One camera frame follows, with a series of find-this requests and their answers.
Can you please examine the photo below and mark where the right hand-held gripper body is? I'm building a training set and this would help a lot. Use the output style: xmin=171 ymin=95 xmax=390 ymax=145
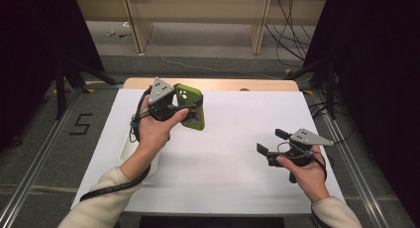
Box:
xmin=266 ymin=128 xmax=335 ymax=184

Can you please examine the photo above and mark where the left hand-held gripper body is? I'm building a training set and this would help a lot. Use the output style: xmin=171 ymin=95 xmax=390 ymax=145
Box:
xmin=145 ymin=76 xmax=186 ymax=122

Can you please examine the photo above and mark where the green cartoon phone case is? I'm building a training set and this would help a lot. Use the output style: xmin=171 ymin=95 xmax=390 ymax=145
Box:
xmin=173 ymin=83 xmax=206 ymax=132

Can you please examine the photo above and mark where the person's right hand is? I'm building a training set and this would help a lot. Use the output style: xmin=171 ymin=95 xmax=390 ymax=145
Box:
xmin=276 ymin=145 xmax=331 ymax=203

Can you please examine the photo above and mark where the person's left hand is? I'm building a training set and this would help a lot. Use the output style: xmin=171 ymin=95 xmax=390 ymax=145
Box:
xmin=137 ymin=107 xmax=191 ymax=163

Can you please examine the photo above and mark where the white table sheet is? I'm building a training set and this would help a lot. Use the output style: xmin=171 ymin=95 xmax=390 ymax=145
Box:
xmin=70 ymin=88 xmax=346 ymax=217

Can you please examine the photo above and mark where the black metal stand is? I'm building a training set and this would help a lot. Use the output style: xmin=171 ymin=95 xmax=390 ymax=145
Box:
xmin=283 ymin=60 xmax=338 ymax=120
xmin=53 ymin=56 xmax=125 ymax=121

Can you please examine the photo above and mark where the light wooden shelf unit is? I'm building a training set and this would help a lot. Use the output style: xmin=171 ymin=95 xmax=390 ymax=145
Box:
xmin=74 ymin=0 xmax=328 ymax=56

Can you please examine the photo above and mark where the dark curtain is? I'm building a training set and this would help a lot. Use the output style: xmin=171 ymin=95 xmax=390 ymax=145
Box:
xmin=0 ymin=0 xmax=105 ymax=150
xmin=303 ymin=0 xmax=420 ymax=219

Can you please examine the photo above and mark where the black braided cable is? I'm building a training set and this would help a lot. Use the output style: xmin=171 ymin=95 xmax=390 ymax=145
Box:
xmin=311 ymin=151 xmax=331 ymax=182
xmin=78 ymin=87 xmax=154 ymax=202

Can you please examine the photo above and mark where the aluminium floor rail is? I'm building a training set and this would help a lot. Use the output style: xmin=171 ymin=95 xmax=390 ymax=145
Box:
xmin=0 ymin=88 xmax=83 ymax=228
xmin=313 ymin=90 xmax=392 ymax=228

